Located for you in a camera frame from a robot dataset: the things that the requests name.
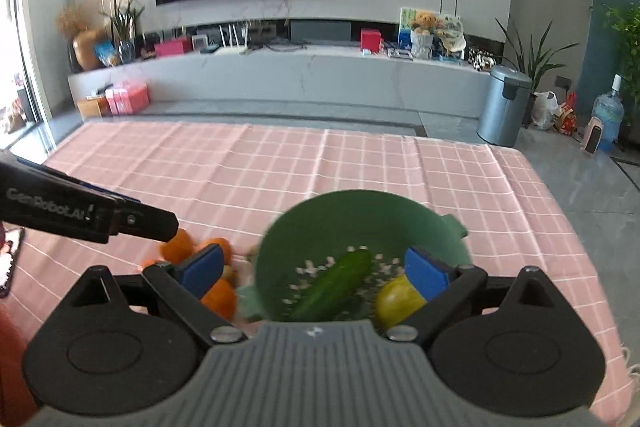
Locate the person's red clothing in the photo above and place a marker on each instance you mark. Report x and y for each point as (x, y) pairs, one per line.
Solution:
(12, 367)

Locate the white router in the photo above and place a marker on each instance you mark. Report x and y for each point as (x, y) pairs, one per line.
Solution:
(230, 49)

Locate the pink storage box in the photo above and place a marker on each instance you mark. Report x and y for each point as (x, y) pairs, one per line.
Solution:
(129, 98)

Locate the blue snack package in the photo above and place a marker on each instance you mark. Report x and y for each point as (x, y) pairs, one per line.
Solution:
(106, 54)

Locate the black and white figurines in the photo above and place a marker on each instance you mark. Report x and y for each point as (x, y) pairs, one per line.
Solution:
(481, 59)

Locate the red box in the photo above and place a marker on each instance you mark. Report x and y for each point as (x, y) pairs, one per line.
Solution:
(371, 40)

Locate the red gift bag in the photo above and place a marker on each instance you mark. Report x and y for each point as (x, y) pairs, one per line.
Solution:
(566, 117)

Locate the brown teddy bear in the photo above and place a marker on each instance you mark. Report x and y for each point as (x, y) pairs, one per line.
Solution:
(426, 21)

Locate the green plant in glass vase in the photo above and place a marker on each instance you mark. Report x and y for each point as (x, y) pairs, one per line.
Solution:
(125, 22)

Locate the white plastic bag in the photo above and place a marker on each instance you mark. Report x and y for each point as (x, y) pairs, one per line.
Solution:
(545, 109)

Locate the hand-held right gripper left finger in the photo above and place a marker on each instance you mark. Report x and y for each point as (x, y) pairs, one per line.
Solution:
(202, 269)

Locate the dried flowers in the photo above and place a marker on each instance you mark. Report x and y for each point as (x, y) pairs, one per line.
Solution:
(70, 21)

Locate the orange vase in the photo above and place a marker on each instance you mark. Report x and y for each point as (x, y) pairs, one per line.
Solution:
(87, 49)

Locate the green bowl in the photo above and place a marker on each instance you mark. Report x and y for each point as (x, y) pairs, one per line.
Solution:
(360, 217)

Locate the green picture board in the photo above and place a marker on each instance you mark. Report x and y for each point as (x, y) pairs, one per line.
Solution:
(406, 19)

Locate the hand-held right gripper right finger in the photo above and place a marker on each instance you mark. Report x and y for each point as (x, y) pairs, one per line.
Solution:
(425, 277)

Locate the orange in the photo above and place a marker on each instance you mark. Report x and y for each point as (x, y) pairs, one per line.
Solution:
(222, 247)
(222, 299)
(177, 247)

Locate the brown cardboard box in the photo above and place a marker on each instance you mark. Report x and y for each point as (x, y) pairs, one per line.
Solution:
(92, 108)

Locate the grey pedal trash can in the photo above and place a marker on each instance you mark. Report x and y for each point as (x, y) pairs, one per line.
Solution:
(502, 107)

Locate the long-leaf potted plant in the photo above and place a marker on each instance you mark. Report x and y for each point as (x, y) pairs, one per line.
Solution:
(532, 57)

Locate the wall socket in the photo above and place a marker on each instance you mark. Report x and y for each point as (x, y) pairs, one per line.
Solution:
(563, 82)

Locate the small white speaker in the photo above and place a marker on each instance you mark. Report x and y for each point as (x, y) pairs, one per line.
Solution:
(200, 43)

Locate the small pink heater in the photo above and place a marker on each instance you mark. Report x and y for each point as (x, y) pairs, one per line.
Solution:
(592, 137)

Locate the green cucumber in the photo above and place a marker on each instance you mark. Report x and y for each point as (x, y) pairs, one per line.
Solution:
(335, 279)

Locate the marble television bench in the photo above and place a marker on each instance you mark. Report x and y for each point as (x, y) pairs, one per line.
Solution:
(300, 77)

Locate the white woven hat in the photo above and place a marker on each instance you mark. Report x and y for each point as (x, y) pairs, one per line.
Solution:
(452, 39)

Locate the flat tray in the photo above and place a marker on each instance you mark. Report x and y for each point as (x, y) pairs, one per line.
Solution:
(399, 54)

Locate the blue water jug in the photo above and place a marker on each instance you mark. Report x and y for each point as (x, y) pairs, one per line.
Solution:
(609, 112)

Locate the magenta box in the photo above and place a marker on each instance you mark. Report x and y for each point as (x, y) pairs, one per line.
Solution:
(172, 48)

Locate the bushy green pothos plant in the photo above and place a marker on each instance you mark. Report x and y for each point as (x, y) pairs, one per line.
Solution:
(627, 47)

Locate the pink checked tablecloth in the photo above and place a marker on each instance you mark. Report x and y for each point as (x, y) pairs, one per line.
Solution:
(300, 162)

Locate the yellow lemon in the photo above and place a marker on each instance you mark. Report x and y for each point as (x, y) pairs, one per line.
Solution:
(395, 302)

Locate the black smartphone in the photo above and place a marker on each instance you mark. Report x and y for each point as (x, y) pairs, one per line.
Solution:
(12, 262)

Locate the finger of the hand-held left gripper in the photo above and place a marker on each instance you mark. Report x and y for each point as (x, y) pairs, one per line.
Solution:
(150, 221)

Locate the grey soundbar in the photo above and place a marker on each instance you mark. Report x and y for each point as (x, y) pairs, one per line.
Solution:
(320, 30)

